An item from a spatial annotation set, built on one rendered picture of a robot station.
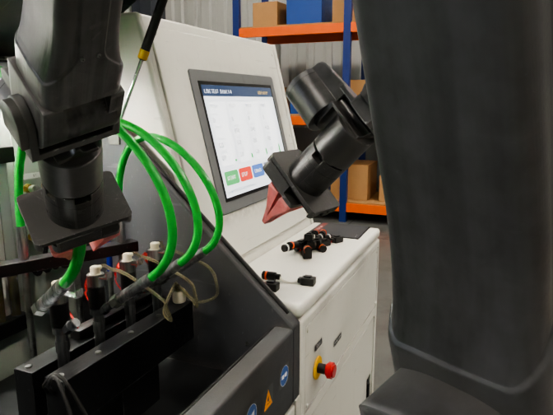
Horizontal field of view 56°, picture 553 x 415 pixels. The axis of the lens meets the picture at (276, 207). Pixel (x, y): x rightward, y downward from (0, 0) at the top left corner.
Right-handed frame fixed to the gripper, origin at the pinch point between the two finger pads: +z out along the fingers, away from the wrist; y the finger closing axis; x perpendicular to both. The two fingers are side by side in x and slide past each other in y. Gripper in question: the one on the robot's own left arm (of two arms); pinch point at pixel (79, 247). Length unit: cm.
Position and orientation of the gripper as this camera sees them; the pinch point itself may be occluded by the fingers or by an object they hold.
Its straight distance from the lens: 67.4
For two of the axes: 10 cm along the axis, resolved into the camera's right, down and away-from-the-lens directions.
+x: 5.0, 7.8, -3.7
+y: -8.3, 3.1, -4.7
